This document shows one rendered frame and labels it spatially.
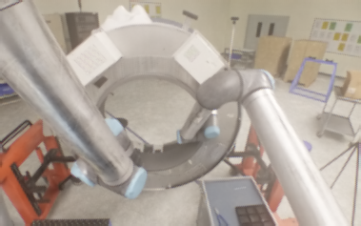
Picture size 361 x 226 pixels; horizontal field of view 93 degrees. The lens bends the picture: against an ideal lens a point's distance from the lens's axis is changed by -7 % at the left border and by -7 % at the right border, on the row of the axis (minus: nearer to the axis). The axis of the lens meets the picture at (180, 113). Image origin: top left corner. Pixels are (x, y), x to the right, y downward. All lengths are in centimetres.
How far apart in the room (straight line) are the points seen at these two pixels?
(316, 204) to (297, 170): 9
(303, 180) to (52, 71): 57
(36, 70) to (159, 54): 97
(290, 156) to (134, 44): 100
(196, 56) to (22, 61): 92
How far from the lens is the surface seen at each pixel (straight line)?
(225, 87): 65
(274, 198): 200
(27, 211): 211
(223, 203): 157
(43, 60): 29
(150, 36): 120
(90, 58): 111
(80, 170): 63
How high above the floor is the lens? 189
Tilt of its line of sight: 28 degrees down
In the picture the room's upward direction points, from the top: 2 degrees clockwise
